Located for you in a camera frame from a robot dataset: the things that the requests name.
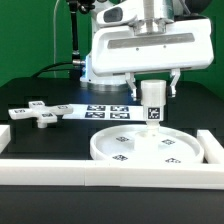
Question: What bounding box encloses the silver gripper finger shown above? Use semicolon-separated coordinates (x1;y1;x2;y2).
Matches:
169;69;181;98
125;72;137;101

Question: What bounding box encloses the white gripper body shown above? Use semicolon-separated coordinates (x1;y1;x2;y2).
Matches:
92;19;214;76

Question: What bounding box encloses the white round table top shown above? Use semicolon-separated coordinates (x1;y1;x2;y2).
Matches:
90;124;204;164

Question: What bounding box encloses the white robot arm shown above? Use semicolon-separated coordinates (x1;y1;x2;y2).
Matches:
82;0;214;97

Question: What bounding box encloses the white marker sheet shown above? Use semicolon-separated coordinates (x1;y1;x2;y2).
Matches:
63;104;144;121

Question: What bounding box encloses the white cross-shaped table base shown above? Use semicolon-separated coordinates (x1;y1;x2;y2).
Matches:
8;101;73;128

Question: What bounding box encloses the white U-shaped fence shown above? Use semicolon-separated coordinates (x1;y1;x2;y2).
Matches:
0;130;224;190

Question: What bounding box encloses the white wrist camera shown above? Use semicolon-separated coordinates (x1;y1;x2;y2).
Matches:
97;4;137;27

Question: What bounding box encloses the black camera pole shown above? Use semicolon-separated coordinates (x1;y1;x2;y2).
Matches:
66;0;85;67

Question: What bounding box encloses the black cable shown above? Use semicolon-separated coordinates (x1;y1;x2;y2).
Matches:
31;60;84;79

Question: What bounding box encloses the white thin cable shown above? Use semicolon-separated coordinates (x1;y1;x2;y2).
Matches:
53;0;62;70

